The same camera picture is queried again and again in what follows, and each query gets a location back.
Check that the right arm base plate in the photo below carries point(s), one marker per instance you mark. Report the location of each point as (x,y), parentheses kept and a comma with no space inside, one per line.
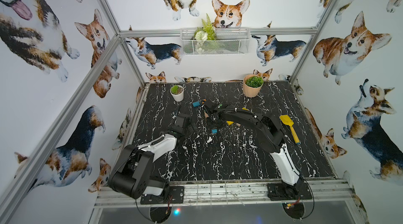
(285,192)

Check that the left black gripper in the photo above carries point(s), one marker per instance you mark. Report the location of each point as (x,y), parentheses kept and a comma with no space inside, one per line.
(191,120)

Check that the green fern with white flower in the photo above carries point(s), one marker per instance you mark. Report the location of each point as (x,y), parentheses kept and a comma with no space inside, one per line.
(205,37)

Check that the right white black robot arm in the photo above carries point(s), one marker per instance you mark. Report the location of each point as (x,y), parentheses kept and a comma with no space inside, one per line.
(269,135)

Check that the yellow toy shovel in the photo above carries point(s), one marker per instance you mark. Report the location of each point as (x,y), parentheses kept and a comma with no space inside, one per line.
(286,120)

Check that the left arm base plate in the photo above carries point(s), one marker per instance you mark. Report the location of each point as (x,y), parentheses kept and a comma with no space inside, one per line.
(172,195)

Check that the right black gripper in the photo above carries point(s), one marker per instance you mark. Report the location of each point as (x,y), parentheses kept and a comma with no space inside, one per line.
(220,125)

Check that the small white plant pot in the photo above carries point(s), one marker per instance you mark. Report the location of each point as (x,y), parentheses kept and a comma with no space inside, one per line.
(177,92)

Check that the aluminium front rail frame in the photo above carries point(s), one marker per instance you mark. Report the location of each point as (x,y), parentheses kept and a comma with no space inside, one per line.
(232,194)

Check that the white wire wall basket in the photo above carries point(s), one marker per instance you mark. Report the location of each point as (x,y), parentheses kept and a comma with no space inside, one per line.
(225,42)

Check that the short teal block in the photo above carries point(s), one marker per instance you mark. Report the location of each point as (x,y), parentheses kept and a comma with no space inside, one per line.
(197,103)

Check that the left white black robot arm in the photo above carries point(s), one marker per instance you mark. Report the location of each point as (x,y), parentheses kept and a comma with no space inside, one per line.
(132,174)

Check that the terracotta plant pot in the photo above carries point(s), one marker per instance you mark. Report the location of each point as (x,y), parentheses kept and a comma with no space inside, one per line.
(252,85)

